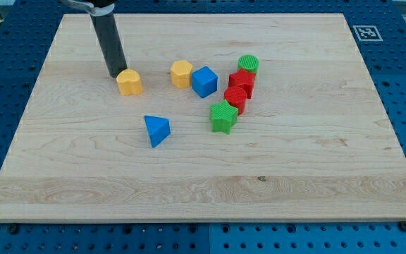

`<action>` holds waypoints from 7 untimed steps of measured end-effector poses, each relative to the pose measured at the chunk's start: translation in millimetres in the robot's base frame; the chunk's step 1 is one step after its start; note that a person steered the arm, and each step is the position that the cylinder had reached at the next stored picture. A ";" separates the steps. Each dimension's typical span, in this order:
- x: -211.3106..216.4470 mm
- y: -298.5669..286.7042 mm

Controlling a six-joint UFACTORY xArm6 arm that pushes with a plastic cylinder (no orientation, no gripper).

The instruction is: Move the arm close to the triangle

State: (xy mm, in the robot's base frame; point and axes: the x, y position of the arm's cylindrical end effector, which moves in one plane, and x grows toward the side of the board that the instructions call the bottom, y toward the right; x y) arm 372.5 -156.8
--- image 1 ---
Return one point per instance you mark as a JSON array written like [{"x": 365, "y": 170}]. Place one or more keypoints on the black bolt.
[
  {"x": 402, "y": 226},
  {"x": 12, "y": 229}
]

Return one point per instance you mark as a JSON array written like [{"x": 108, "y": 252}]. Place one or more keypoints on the red cylinder block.
[{"x": 236, "y": 97}]

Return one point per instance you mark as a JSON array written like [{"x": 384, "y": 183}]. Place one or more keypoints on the wooden board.
[{"x": 314, "y": 143}]

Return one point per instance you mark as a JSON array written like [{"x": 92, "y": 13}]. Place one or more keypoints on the white fiducial marker tag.
[{"x": 367, "y": 33}]

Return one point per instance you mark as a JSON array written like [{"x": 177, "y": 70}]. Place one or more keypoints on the yellow heart block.
[{"x": 129, "y": 82}]

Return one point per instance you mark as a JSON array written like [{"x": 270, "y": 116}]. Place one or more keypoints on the blue cube block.
[{"x": 204, "y": 81}]

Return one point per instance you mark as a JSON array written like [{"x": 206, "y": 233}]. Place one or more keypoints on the yellow hexagon block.
[{"x": 181, "y": 73}]

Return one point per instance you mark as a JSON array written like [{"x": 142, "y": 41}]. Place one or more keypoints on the green cylinder block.
[{"x": 249, "y": 63}]

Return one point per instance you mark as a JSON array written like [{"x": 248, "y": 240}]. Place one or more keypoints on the red pentagon block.
[{"x": 243, "y": 79}]

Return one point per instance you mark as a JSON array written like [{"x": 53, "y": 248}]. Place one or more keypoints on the green star block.
[{"x": 223, "y": 117}]

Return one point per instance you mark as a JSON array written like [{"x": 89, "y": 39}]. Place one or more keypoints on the black bolt front left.
[{"x": 12, "y": 229}]

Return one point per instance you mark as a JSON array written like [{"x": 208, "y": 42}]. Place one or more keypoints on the blue triangle block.
[{"x": 158, "y": 129}]

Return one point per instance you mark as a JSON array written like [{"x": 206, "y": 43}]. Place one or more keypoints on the black bolt front right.
[{"x": 402, "y": 226}]

